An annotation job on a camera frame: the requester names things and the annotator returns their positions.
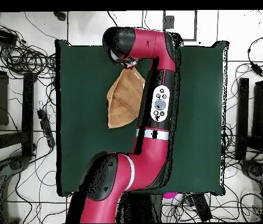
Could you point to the orange terry towel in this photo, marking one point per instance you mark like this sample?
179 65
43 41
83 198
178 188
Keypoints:
124 102

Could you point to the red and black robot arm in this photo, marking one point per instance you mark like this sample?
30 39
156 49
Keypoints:
149 158

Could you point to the dark green table cloth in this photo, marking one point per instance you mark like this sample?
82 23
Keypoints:
82 93

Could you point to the black rolling chair base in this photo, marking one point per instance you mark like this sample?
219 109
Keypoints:
60 16

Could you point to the long black power strip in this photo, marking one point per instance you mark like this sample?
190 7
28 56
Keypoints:
46 128

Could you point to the black metal bar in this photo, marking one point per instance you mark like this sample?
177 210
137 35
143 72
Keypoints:
242 116

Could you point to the black adapter box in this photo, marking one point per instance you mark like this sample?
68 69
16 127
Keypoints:
1 36

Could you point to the pink and white object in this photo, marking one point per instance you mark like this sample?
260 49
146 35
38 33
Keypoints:
169 195

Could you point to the black power brick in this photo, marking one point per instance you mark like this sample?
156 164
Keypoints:
202 206

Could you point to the dark chair base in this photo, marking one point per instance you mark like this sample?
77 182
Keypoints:
254 170

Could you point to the grey chair base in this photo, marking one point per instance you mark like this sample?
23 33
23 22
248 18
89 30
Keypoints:
3 186

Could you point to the grey square frame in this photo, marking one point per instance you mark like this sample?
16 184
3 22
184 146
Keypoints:
195 23

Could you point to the black metal frame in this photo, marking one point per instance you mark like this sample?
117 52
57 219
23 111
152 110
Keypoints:
27 112

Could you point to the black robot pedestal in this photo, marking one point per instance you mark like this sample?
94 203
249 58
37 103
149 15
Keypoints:
140 210

